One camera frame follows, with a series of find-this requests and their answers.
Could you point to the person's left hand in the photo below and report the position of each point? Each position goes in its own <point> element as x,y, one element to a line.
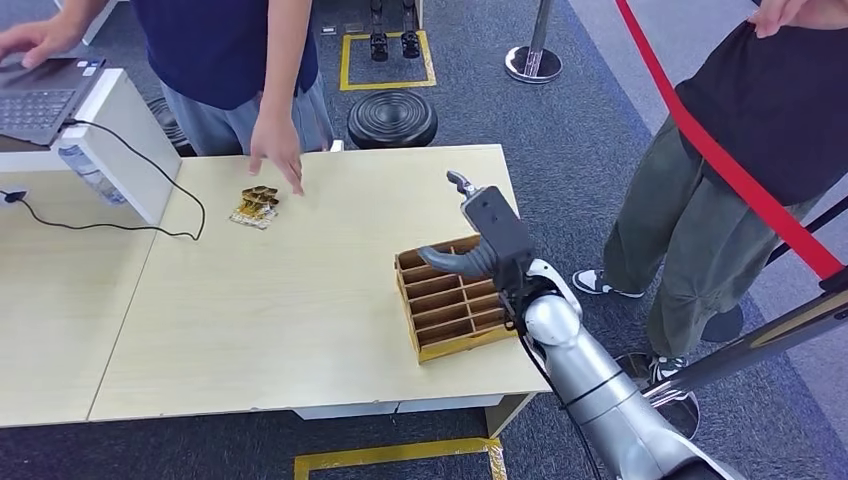
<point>275,142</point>

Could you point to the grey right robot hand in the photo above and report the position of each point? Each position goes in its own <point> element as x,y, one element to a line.
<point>497,232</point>

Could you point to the person's right hand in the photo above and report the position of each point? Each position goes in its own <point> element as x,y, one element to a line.
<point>782,16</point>
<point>43,36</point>

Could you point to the person's right forearm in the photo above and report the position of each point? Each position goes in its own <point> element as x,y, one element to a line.
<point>831,13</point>
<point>83,12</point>

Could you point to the person's left forearm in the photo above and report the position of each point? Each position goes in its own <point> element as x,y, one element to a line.
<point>285,60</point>

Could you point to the ribbed grey right robot arm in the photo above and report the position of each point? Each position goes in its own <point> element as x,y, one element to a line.
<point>596,391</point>

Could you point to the person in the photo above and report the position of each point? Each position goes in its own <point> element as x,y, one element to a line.
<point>212,53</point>
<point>762,99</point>

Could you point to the wooden slotted card rack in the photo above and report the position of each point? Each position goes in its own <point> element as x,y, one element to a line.
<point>444,311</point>

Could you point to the grey laptop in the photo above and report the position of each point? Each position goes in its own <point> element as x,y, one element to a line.
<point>33,106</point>

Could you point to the black round stool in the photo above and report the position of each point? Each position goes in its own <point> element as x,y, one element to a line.
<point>166,126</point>
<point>391,119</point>

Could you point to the yellow floor tape square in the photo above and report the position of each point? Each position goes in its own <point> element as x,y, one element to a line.
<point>387,84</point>

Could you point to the white desk riser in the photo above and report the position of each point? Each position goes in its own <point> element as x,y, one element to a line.
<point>132,146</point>

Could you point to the black humanoid robot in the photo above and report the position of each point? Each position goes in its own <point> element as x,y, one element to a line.
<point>379,43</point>

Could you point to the red barrier belt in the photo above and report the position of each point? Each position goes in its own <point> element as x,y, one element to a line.
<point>729,169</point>

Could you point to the black barrier belt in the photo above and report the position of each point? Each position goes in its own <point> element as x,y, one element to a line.
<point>808,228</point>

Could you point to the yellow floor tape strip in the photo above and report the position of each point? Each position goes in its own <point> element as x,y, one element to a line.
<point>397,454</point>

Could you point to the black round floor base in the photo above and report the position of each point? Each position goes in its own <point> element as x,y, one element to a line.
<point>723,326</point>

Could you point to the silver stanchion post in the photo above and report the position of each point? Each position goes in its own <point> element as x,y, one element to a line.
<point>762,341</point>
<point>533,65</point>

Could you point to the white desk frame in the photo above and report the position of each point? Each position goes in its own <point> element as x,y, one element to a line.
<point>450,404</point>

